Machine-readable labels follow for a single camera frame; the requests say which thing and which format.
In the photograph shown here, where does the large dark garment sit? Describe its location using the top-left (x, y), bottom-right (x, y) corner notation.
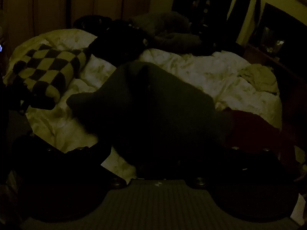
top-left (67, 62), bottom-right (281, 178)

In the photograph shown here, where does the white patterned duvet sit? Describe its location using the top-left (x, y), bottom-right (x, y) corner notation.
top-left (4, 30), bottom-right (283, 181)

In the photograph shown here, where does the small crumpled light cloth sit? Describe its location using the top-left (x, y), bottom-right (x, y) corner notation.
top-left (238, 64), bottom-right (279, 94)

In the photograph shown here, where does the black and white checkered blanket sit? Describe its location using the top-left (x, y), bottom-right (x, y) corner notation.
top-left (8, 44), bottom-right (91, 110)

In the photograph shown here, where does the dark television screen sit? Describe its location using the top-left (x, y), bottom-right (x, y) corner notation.
top-left (257, 3), bottom-right (306, 64)

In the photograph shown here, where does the dark pile at headboard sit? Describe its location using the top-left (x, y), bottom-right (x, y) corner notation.
top-left (72, 13), bottom-right (216, 65)

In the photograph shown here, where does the wooden wardrobe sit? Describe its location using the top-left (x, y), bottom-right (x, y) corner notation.
top-left (1, 0), bottom-right (150, 54)

